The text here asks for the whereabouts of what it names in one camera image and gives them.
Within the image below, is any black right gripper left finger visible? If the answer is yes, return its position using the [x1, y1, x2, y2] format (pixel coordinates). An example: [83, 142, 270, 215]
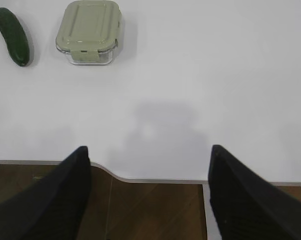
[0, 146, 92, 240]

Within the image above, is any green cucumber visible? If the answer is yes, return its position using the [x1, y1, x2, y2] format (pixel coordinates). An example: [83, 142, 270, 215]
[0, 7, 30, 67]

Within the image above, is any green lid glass food container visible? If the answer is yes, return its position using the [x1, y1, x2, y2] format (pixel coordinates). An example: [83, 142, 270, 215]
[55, 0, 122, 66]

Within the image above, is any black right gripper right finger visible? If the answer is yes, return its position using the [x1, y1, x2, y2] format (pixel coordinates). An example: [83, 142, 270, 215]
[208, 144, 301, 240]

